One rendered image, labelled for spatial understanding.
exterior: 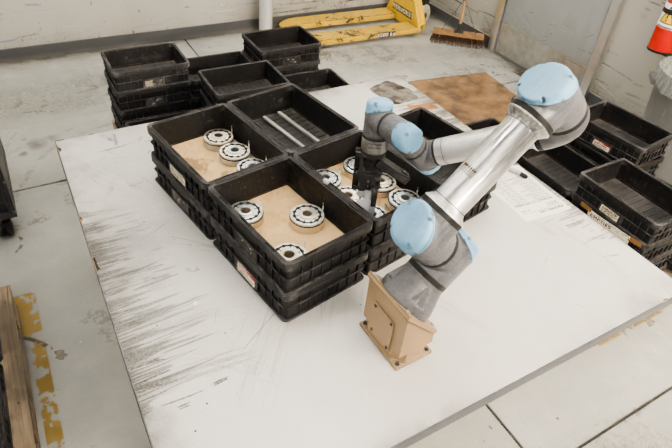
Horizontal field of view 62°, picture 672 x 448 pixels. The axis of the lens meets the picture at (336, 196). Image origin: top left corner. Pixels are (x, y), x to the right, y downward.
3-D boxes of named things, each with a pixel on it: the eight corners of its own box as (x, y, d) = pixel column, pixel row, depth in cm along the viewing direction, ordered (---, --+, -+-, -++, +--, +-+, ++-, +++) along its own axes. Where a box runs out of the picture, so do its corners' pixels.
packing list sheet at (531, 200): (574, 207, 205) (575, 206, 205) (529, 224, 195) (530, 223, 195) (512, 160, 227) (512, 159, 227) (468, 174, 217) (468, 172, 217)
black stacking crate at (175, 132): (288, 184, 185) (289, 155, 178) (208, 217, 169) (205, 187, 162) (225, 131, 207) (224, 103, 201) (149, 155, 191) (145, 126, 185)
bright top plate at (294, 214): (330, 220, 165) (330, 218, 164) (301, 231, 160) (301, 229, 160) (312, 201, 171) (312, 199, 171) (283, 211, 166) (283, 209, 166)
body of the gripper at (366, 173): (352, 179, 170) (356, 143, 164) (380, 182, 170) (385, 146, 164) (351, 191, 163) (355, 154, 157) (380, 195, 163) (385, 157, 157)
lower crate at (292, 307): (366, 281, 168) (371, 251, 161) (284, 327, 152) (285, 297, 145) (288, 210, 191) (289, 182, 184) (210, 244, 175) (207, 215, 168)
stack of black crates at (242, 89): (267, 129, 337) (267, 59, 309) (289, 155, 317) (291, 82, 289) (202, 143, 320) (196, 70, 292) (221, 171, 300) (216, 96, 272)
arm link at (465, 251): (454, 294, 141) (491, 255, 140) (430, 277, 132) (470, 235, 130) (426, 265, 149) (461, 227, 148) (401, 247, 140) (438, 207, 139)
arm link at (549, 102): (433, 278, 133) (600, 105, 127) (403, 257, 122) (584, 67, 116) (405, 247, 141) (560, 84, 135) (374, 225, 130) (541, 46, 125)
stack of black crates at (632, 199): (657, 283, 258) (704, 207, 230) (615, 305, 245) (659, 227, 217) (589, 230, 284) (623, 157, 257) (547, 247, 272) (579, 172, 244)
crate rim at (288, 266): (374, 229, 155) (375, 222, 154) (286, 274, 139) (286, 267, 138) (290, 160, 179) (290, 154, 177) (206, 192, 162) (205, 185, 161)
